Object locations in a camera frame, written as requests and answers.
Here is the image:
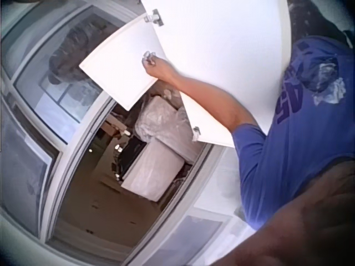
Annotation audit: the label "person's left hand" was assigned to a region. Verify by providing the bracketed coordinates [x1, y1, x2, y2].
[142, 55, 170, 79]

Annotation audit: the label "small white cabinet door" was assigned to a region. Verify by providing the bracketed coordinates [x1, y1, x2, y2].
[78, 20, 168, 112]

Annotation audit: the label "large white cabinet panel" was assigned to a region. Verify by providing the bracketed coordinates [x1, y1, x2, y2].
[139, 0, 292, 149]

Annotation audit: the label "plastic-wrapped white furniture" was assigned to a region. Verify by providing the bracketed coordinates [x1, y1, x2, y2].
[120, 88, 201, 203]

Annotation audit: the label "white glazed door panel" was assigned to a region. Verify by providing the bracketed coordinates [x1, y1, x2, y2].
[130, 146, 250, 266]

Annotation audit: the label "person's legs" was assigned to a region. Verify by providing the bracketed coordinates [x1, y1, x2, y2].
[287, 0, 355, 53]

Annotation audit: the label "white window frame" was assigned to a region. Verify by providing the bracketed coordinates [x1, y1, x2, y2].
[0, 0, 146, 242]

